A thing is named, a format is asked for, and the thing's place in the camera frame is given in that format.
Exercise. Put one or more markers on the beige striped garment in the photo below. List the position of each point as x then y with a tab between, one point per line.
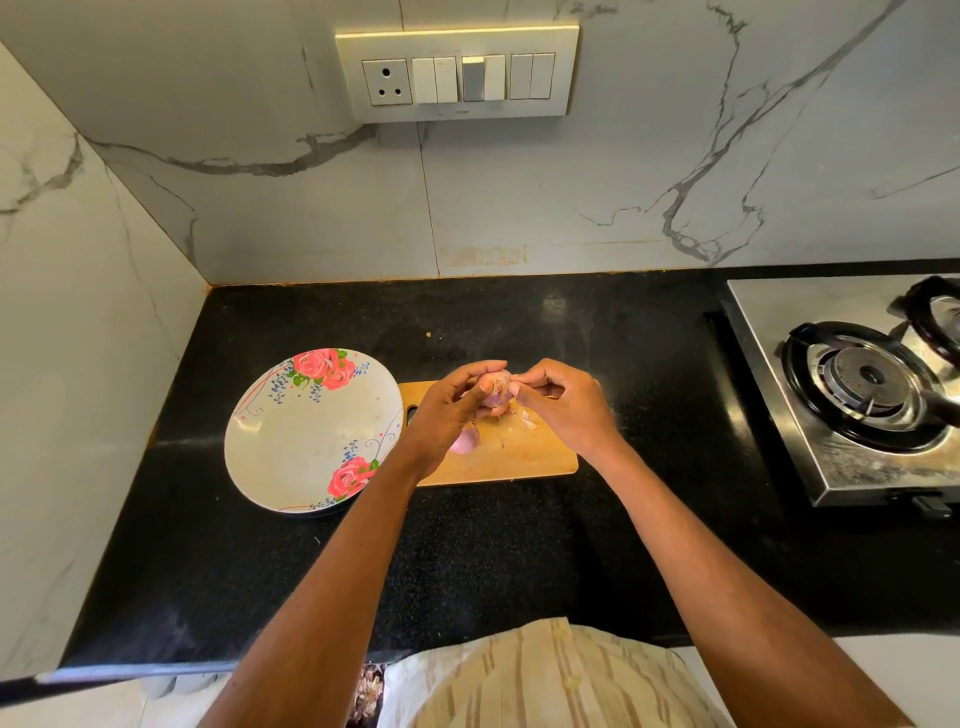
555	678

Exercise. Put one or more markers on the white floral plate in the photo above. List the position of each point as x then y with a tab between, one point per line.
308	435

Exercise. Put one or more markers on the person's left forearm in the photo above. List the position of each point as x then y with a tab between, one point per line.
323	608

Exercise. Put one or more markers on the black stone countertop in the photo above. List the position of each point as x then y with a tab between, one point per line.
660	318

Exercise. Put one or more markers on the black stove burner grate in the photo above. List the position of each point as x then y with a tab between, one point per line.
866	384
933	315

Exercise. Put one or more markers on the grey slipper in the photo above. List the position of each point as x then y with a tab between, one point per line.
197	683
158	686

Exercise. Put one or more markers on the small pink onion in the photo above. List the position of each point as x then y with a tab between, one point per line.
465	440
497	393

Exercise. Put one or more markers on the person's right forearm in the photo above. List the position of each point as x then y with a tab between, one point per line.
728	600

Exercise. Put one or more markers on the pile of onion peels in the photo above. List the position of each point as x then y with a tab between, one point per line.
524	425

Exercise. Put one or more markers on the wooden cutting board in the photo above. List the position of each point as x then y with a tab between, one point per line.
518	459

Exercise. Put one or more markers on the white wall switch panel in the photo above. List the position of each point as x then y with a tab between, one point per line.
453	74

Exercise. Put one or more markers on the person's left hand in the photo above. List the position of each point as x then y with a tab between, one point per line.
438	420

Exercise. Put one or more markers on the person's right hand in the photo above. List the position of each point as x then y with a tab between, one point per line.
573	410

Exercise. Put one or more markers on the stainless steel gas stove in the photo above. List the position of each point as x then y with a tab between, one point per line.
755	311

